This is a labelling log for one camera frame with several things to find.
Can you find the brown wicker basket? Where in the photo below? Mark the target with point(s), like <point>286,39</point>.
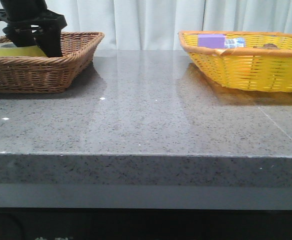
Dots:
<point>41,75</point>

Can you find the purple rectangular block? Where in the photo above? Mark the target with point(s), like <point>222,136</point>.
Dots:
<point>212,41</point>

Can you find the clear plastic wrapped item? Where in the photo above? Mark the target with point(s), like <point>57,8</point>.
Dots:
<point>231,43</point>

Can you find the yellow woven basket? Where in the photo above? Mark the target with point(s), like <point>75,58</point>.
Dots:
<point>244,68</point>

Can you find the small brown object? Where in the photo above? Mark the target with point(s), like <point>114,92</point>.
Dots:
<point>267,46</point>

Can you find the yellow packing tape roll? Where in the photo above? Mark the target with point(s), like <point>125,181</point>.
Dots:
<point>9,49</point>

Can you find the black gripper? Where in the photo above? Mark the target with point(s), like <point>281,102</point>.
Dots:
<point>24,16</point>

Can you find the white curtain backdrop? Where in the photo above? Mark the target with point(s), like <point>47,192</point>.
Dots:
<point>155,24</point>

